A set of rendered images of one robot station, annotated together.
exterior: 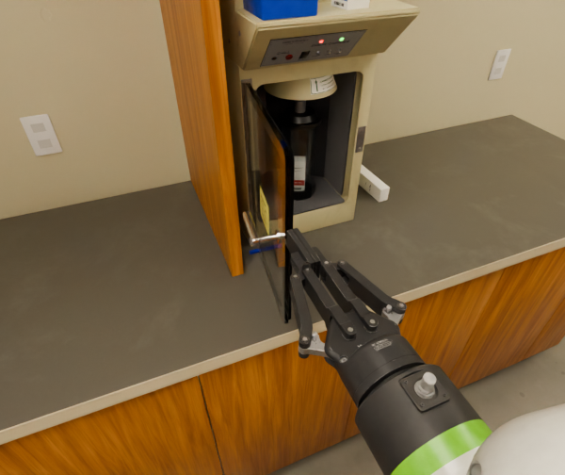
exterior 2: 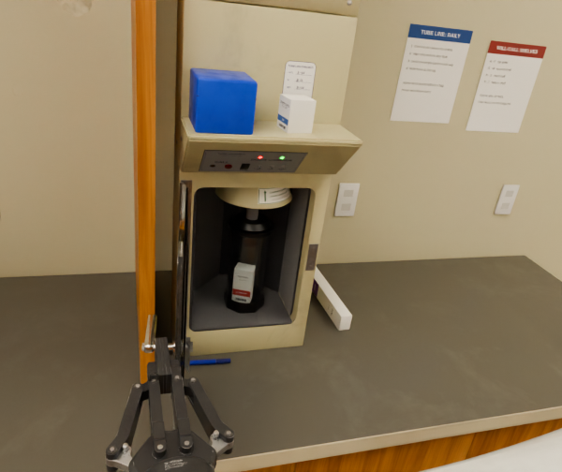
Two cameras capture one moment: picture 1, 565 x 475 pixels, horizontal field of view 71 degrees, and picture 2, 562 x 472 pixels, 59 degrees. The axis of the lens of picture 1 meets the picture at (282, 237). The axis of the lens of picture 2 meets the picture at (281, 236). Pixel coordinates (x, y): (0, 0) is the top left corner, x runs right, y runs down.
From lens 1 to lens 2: 0.21 m
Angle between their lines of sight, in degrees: 14
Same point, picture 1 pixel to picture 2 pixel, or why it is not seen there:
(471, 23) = (471, 154)
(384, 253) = (325, 390)
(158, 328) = (34, 435)
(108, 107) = (60, 183)
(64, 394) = not seen: outside the picture
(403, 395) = not seen: outside the picture
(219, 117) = (144, 213)
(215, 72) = (144, 170)
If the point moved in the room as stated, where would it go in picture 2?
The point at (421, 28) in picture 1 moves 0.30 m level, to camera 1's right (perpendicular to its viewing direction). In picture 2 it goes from (414, 152) to (508, 165)
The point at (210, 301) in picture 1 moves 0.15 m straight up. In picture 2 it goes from (104, 413) to (101, 354)
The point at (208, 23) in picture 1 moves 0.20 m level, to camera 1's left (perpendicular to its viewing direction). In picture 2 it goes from (142, 127) to (25, 110)
